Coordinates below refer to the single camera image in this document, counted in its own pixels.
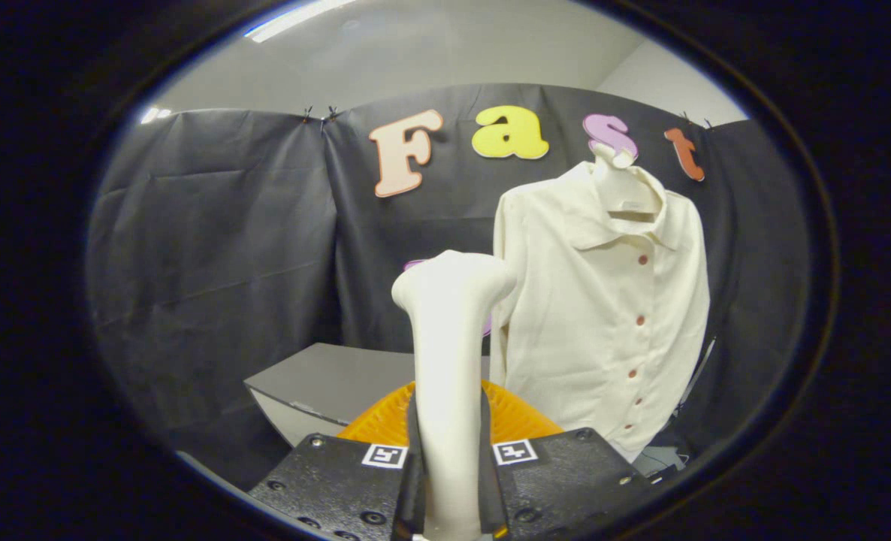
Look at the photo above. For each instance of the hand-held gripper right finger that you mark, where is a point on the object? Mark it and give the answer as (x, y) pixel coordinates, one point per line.
(558, 481)

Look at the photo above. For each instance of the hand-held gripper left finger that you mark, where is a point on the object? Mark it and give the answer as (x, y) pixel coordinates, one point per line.
(340, 481)

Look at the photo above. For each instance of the white garment steamer head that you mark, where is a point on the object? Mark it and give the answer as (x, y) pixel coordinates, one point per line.
(449, 361)

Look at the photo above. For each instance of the cream button shirt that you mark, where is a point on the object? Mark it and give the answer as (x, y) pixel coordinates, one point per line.
(581, 315)

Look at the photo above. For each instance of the grey cabinet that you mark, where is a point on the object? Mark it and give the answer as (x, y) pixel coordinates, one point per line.
(340, 376)

